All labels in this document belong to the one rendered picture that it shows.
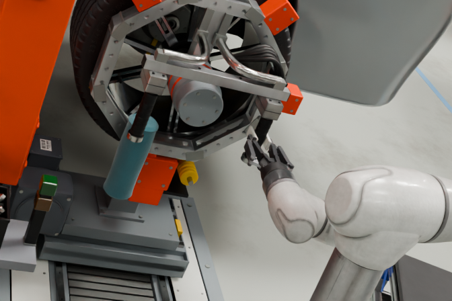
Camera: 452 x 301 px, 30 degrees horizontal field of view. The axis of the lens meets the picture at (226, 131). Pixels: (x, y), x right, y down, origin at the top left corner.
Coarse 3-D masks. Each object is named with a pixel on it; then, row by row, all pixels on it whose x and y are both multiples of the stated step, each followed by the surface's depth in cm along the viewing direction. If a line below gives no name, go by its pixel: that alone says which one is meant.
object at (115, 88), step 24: (168, 24) 245; (192, 24) 247; (144, 48) 248; (168, 48) 250; (240, 48) 256; (120, 72) 250; (120, 96) 264; (168, 96) 283; (240, 96) 268; (168, 120) 264; (216, 120) 267
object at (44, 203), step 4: (36, 192) 215; (36, 196) 214; (36, 200) 213; (40, 200) 213; (44, 200) 214; (48, 200) 214; (36, 204) 214; (40, 204) 214; (44, 204) 214; (48, 204) 214; (36, 208) 214; (40, 208) 215; (44, 208) 215; (48, 208) 215
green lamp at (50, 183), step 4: (44, 176) 213; (48, 176) 213; (52, 176) 214; (40, 180) 214; (44, 180) 211; (48, 180) 212; (52, 180) 213; (56, 180) 213; (40, 184) 213; (44, 184) 211; (48, 184) 211; (52, 184) 211; (56, 184) 212; (40, 188) 212; (44, 188) 211; (48, 188) 212; (52, 188) 212; (56, 188) 212; (40, 192) 212; (44, 192) 212; (48, 192) 212; (52, 192) 213
